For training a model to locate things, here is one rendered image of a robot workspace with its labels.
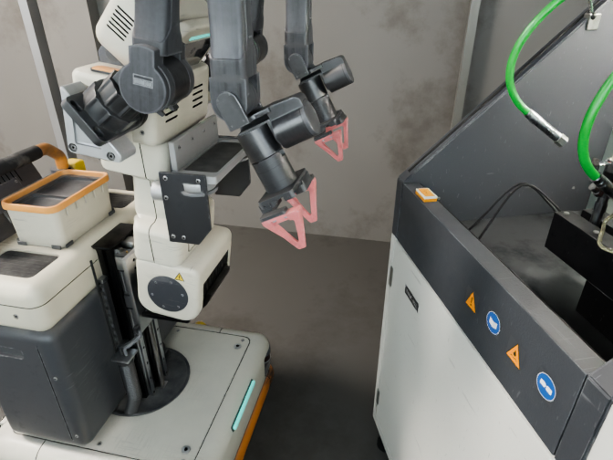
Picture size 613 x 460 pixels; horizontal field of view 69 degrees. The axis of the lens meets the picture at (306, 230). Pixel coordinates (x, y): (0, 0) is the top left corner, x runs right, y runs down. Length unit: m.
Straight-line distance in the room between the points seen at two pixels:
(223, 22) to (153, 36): 0.11
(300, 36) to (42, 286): 0.79
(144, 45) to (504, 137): 0.83
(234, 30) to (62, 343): 0.82
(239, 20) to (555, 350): 0.62
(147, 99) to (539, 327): 0.66
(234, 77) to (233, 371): 1.05
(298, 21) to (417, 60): 1.39
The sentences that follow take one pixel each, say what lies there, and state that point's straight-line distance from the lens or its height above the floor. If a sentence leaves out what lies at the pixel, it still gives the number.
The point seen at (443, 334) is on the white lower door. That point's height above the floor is 0.73.
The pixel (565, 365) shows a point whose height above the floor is 0.93.
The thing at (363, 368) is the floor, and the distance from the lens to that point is 1.93.
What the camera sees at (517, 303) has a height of 0.95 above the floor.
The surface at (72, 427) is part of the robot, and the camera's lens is 1.38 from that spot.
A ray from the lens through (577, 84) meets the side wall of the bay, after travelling 1.27.
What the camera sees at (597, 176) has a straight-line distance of 0.82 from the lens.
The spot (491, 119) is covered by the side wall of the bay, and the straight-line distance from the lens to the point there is 1.16.
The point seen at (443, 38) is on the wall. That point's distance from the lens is 2.42.
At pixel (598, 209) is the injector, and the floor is 1.01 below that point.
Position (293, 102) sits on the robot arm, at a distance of 0.69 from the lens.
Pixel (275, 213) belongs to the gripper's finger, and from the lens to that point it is 0.70.
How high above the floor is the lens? 1.37
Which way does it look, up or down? 29 degrees down
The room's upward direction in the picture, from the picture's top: straight up
